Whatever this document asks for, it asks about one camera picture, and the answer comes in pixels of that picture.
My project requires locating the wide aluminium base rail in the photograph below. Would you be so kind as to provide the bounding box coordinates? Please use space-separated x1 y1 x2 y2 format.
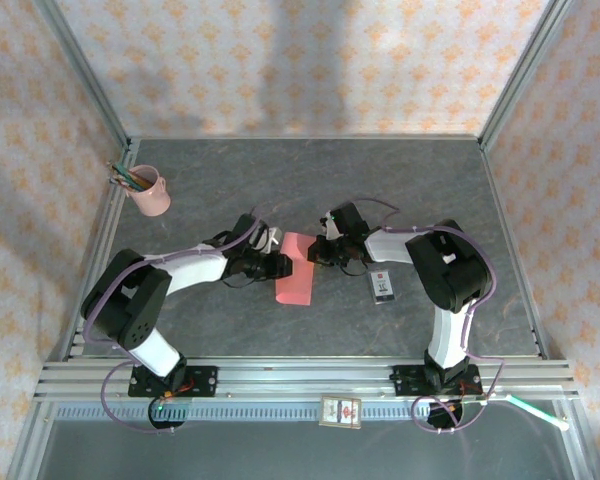
34 357 579 402

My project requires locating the red white card pack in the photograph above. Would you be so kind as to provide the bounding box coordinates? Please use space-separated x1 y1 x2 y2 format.
318 394 364 430

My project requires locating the pink cup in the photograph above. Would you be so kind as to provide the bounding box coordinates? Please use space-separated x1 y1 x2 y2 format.
129 165 172 217

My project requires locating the green white stick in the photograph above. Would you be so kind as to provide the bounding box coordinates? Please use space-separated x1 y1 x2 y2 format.
507 393 570 432

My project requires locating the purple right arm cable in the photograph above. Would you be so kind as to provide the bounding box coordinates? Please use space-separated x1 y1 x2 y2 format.
347 198 506 435

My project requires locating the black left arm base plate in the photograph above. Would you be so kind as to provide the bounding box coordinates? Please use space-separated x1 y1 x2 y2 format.
128 364 219 399

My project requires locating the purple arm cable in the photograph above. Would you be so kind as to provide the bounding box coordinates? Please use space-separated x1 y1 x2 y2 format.
79 205 267 435
347 198 506 435

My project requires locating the aluminium frame post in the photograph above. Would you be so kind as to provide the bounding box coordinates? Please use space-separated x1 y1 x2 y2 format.
477 0 577 151
33 0 134 151

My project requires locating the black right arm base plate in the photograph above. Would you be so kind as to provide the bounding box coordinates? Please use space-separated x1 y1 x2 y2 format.
392 363 483 397

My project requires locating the grey slotted cable duct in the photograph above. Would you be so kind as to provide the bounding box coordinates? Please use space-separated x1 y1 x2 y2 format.
54 403 431 422

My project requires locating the thin black left gripper cable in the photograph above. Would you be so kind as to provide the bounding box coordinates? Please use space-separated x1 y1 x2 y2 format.
222 269 262 290

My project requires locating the dark green pencil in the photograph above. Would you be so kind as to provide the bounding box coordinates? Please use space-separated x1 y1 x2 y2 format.
110 160 142 190

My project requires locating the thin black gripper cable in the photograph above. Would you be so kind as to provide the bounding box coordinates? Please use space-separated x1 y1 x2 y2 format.
338 258 370 278
222 269 262 290

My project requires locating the thin aluminium rail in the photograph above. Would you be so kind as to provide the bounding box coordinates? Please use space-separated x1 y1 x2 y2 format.
127 132 484 142

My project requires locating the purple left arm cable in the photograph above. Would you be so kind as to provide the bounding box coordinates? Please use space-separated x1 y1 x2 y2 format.
79 205 267 435

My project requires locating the thin black right gripper cable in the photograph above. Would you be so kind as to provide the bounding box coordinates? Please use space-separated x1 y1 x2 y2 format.
338 258 370 278

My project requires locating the pink paper sheet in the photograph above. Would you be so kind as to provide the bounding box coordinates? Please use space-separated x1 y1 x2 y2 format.
273 231 315 306

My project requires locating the aluminium side rail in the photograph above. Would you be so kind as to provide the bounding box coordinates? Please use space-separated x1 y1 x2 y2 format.
479 139 550 359
62 139 141 359

